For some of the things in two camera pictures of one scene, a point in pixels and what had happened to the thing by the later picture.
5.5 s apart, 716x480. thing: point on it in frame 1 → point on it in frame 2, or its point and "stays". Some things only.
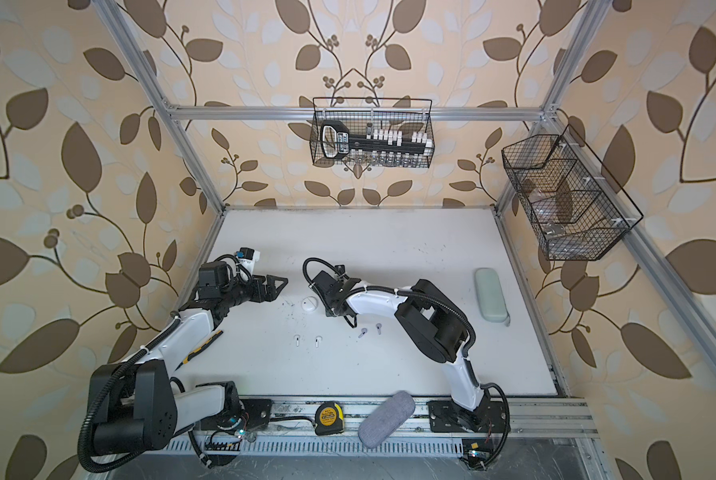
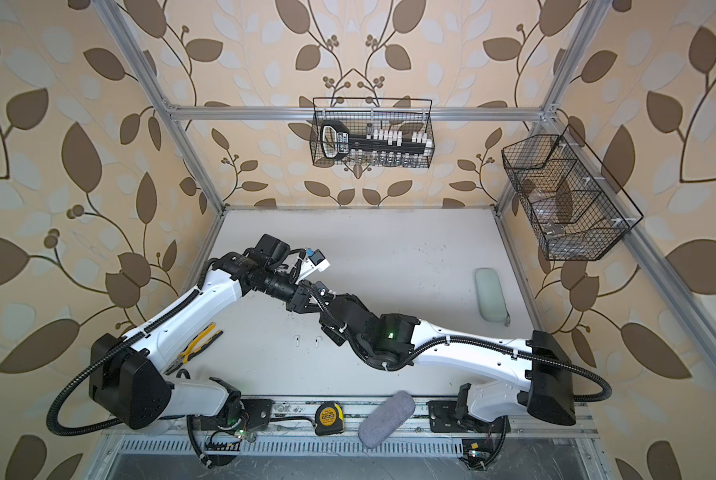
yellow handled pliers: [198, 350] stays
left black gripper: [269, 294] → [298, 302]
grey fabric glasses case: [384, 421] stays
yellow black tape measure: [329, 418] stays
